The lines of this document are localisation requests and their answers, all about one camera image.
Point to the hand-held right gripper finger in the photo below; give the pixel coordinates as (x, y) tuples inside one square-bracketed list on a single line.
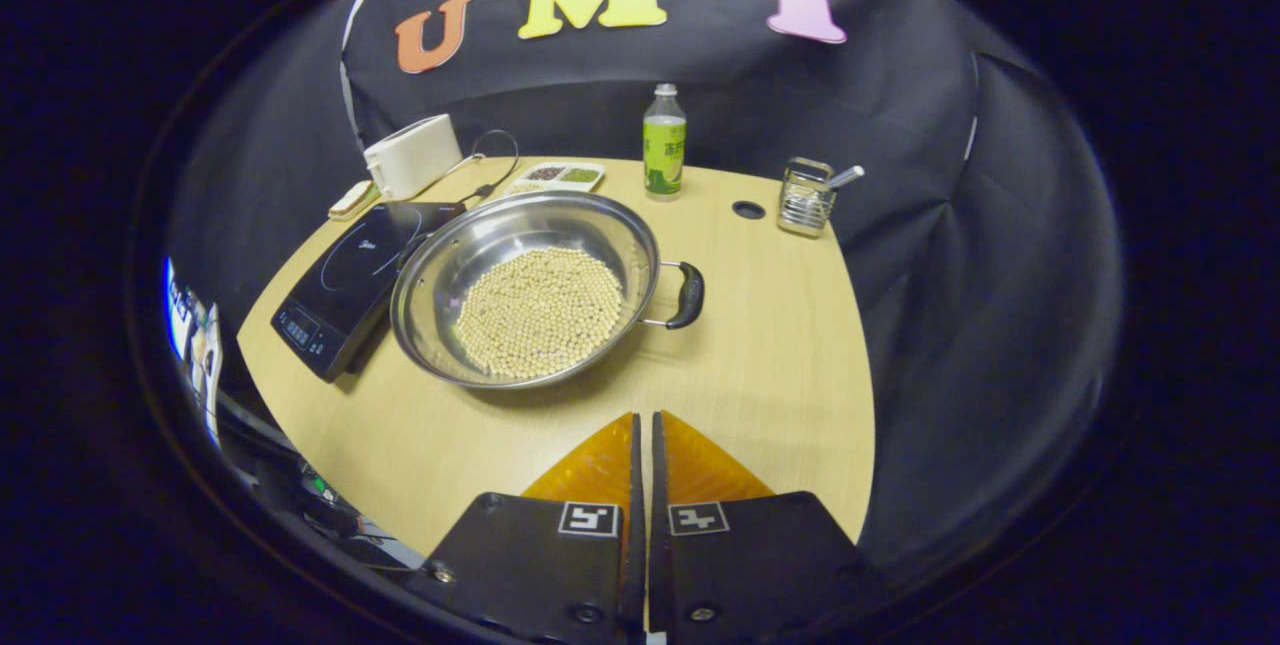
[(636, 505), (657, 505)]

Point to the stainless steel pot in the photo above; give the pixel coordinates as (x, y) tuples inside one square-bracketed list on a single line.
[(470, 255)]

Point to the black induction cooktop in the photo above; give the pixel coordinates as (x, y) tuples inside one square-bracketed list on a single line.
[(340, 290)]

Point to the pile of soybeans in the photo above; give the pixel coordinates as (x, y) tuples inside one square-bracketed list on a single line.
[(540, 315)]

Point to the white divided bean tray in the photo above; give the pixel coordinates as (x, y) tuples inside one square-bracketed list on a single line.
[(560, 175)]

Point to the green label drink bottle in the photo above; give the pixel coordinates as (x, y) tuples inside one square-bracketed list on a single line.
[(664, 150)]

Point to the metal spoon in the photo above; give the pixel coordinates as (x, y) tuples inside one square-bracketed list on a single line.
[(845, 177)]

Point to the white toaster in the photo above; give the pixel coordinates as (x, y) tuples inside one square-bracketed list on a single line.
[(412, 157)]

